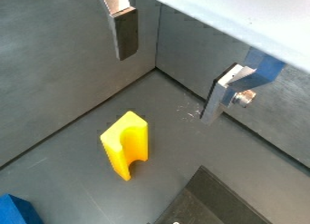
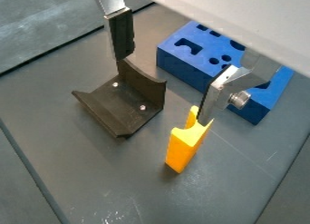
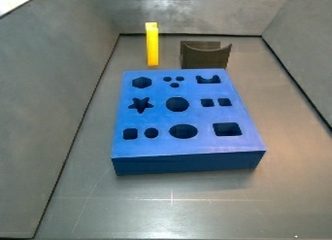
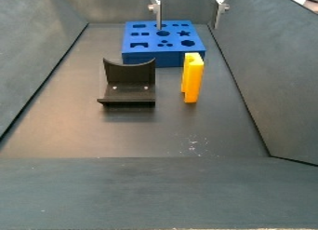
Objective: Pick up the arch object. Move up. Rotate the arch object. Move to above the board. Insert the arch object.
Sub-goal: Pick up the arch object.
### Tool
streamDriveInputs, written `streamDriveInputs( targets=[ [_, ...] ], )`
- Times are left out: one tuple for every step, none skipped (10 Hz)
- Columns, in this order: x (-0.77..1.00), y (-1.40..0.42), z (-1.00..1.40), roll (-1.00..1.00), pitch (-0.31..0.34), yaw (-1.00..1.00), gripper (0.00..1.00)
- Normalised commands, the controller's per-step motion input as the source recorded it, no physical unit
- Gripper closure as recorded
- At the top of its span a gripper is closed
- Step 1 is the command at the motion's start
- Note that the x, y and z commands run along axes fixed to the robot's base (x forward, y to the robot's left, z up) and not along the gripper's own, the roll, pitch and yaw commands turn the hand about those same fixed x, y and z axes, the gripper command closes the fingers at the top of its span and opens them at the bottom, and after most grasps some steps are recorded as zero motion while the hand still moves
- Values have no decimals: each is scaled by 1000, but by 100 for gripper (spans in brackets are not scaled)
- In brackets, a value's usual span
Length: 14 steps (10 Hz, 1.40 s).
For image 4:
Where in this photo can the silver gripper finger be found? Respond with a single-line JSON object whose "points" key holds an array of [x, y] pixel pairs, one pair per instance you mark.
{"points": [[156, 8], [222, 6]]}

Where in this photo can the yellow arch block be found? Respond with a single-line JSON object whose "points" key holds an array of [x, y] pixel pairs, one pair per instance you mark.
{"points": [[193, 77]]}

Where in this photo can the black curved holder stand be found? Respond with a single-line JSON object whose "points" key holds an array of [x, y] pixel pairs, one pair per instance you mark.
{"points": [[130, 83]]}

